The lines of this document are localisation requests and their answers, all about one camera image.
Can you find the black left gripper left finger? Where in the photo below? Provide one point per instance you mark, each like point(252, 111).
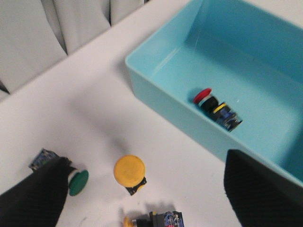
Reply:
point(38, 200)

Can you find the yellow button lying on table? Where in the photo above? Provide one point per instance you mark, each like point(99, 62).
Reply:
point(167, 219)

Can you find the right green push button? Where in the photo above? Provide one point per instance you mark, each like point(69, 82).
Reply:
point(77, 179)

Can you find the yellow push button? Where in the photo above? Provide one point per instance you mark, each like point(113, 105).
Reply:
point(129, 172)

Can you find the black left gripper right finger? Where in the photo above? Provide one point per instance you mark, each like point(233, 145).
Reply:
point(259, 196)

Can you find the turquoise plastic box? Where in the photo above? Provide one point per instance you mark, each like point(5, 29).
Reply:
point(252, 61)

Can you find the white pleated curtain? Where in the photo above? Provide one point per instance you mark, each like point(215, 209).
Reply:
point(37, 34)

